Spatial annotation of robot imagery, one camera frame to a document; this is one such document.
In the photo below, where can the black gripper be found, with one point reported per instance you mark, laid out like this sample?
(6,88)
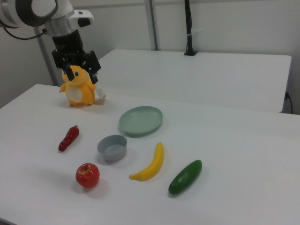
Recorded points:
(68,44)

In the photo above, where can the red apple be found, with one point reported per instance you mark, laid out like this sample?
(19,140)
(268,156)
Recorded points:
(87,175)

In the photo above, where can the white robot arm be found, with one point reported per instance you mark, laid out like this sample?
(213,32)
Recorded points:
(58,14)

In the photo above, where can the grey bowl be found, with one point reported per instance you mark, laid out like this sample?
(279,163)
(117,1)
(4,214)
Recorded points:
(112,150)

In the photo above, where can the orange plush toy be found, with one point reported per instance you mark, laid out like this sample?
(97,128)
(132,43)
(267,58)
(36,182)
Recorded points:
(87,91)

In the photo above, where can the red chili pepper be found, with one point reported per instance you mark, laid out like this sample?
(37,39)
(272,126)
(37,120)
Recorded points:
(69,138)

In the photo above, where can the pale green plate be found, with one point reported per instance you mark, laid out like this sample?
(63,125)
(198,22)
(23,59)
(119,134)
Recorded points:
(140,120)

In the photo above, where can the white side table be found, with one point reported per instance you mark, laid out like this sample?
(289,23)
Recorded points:
(187,77)

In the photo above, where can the black pole with base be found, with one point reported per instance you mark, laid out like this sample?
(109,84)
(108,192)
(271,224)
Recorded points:
(189,28)

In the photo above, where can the yellow banana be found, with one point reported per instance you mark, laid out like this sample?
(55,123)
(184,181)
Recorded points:
(154,166)

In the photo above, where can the green cucumber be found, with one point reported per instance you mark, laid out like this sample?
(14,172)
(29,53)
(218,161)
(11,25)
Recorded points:
(185,178)

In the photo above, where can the grey partition frame post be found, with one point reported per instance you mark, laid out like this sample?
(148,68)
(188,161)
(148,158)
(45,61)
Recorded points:
(152,23)
(48,61)

